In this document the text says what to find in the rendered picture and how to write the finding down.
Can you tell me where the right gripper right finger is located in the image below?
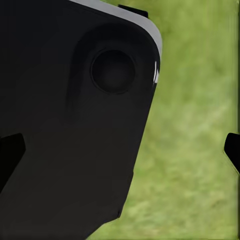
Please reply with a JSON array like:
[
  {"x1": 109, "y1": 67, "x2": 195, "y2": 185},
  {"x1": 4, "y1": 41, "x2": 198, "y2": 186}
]
[{"x1": 224, "y1": 133, "x2": 240, "y2": 173}]

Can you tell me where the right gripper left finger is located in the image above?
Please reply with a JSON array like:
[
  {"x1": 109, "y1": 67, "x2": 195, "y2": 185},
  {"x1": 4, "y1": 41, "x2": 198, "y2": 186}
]
[{"x1": 0, "y1": 133, "x2": 26, "y2": 193}]

